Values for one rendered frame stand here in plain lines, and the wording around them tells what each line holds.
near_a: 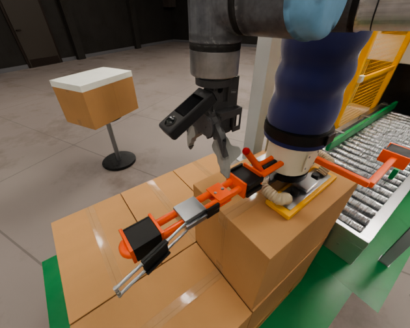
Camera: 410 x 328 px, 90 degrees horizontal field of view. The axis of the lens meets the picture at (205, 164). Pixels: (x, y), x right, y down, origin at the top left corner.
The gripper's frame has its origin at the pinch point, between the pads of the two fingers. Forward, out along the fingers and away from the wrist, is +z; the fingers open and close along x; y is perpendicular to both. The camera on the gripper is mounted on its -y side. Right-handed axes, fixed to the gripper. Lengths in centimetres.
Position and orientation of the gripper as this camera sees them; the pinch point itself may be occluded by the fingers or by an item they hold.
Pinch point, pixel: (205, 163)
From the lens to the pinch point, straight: 50.1
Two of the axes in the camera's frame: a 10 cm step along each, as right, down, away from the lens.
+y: 8.0, -3.6, 4.8
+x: -6.0, -4.8, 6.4
